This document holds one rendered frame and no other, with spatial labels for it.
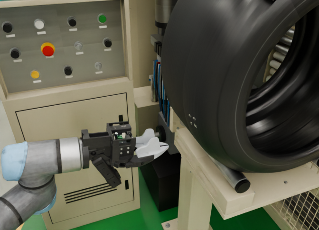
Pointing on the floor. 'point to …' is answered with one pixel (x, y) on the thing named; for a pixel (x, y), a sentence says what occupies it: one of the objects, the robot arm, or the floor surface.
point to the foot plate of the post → (172, 225)
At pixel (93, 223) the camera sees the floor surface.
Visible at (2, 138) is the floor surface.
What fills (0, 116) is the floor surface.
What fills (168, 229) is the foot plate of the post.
